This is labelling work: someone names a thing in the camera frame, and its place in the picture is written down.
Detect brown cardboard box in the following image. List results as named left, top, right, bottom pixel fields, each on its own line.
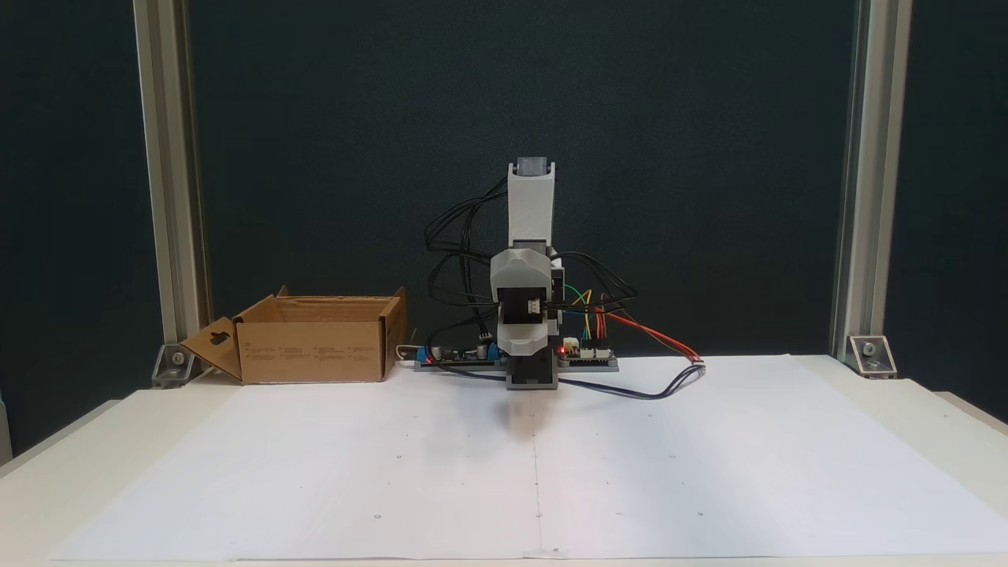
left=179, top=285, right=410, bottom=387

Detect metal corner bracket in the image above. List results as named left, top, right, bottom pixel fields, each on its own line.
left=846, top=334, right=899, bottom=381
left=150, top=343, right=197, bottom=389

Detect aluminium frame post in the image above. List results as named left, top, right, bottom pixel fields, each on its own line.
left=828, top=0, right=915, bottom=359
left=132, top=0, right=213, bottom=371

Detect black gripper servo cables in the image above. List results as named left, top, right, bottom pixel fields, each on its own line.
left=424, top=176, right=513, bottom=349

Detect white paper sheet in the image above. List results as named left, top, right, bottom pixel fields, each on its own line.
left=50, top=354, right=1008, bottom=562

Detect orange and red wires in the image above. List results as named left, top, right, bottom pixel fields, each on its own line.
left=594, top=293, right=703, bottom=364

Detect black cable with white connector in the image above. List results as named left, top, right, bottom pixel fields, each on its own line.
left=416, top=354, right=707, bottom=402

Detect blue circuit board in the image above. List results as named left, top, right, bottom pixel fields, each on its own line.
left=413, top=340, right=510, bottom=373

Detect circuit board with jumper wires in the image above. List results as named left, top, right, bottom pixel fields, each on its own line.
left=557, top=337, right=621, bottom=373

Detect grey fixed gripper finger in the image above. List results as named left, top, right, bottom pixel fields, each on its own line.
left=498, top=331, right=549, bottom=358

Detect black shoulder servo cables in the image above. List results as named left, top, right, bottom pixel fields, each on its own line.
left=543, top=250, right=639, bottom=317

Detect yellow green blue jumper wires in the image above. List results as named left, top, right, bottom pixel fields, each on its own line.
left=562, top=287, right=602, bottom=344

